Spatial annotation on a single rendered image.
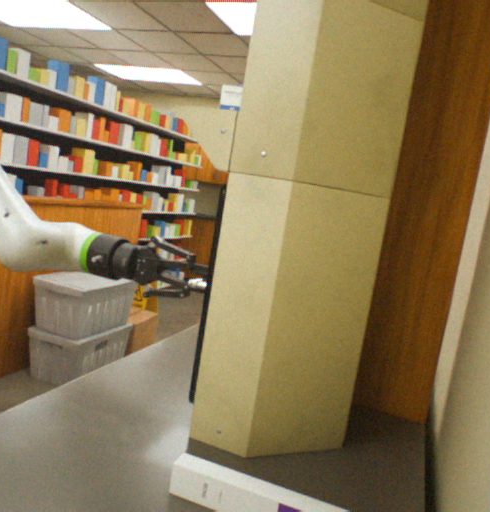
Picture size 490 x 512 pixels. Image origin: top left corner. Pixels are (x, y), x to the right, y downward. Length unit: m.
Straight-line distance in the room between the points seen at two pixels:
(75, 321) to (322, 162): 2.46
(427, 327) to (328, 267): 0.38
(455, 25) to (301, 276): 0.65
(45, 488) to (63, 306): 2.38
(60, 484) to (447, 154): 0.93
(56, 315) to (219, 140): 2.47
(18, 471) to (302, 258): 0.53
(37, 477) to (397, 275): 0.78
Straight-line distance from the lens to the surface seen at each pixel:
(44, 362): 3.29
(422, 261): 1.10
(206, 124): 0.82
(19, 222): 0.99
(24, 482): 0.79
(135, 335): 3.72
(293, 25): 0.81
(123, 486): 0.78
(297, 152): 0.76
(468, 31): 1.17
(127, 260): 0.98
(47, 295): 3.17
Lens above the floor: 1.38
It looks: 6 degrees down
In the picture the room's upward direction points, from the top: 9 degrees clockwise
